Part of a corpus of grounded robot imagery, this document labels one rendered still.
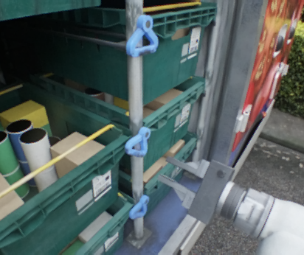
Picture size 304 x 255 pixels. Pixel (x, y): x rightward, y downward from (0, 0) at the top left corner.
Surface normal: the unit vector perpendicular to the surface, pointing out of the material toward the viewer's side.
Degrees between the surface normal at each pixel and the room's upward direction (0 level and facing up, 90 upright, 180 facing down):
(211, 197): 47
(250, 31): 90
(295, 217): 18
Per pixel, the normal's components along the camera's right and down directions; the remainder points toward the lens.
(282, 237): -0.59, -0.27
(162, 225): 0.02, -0.83
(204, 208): -0.42, -0.24
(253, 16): -0.59, 0.44
